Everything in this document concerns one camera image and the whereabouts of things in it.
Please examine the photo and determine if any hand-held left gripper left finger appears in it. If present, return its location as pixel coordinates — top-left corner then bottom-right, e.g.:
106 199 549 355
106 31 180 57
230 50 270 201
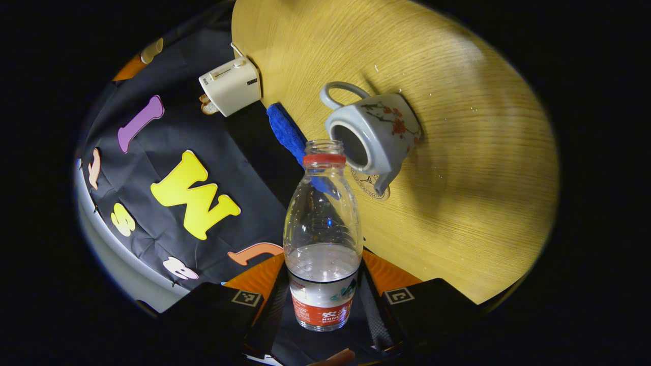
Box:
163 253 288 364

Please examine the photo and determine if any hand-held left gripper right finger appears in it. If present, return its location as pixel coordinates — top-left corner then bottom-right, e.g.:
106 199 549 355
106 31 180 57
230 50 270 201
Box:
359 249 481 354

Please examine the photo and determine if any clear plastic water bottle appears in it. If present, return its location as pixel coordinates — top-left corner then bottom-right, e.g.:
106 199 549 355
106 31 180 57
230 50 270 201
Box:
283 140 364 332

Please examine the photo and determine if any round beige coaster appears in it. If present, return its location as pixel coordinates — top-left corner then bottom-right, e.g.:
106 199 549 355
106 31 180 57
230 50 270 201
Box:
351 168 391 202

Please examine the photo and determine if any white floral teacup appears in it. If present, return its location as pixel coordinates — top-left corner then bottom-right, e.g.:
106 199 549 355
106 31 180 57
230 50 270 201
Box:
319 81 422 196

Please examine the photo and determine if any blue folded cloth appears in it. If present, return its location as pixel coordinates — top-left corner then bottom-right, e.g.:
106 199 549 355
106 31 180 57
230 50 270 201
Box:
266 103 339 200

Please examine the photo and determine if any black backdrop cloth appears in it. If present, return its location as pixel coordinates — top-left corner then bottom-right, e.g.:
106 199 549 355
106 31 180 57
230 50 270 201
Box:
76 5 306 306

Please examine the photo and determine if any white toaster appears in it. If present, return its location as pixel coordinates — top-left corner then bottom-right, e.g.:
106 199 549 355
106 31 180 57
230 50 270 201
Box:
198 56 262 117

